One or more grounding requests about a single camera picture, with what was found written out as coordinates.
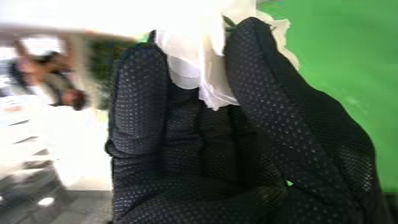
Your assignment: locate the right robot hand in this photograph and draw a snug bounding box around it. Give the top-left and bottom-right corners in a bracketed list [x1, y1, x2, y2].
[106, 16, 397, 224]

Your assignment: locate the person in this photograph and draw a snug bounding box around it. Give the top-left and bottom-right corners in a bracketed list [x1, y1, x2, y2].
[8, 41, 93, 112]

